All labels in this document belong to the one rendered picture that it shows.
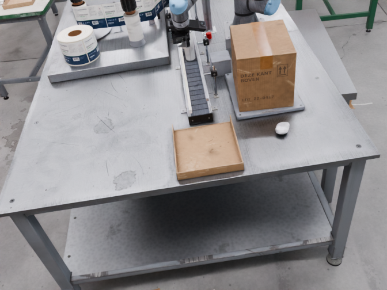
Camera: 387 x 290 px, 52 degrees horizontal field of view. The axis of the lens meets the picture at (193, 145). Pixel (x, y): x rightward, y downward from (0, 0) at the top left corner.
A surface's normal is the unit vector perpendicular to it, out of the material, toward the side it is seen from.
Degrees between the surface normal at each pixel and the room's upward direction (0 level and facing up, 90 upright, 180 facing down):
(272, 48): 0
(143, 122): 0
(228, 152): 0
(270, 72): 90
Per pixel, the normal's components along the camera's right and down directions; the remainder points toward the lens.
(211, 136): -0.12, -0.73
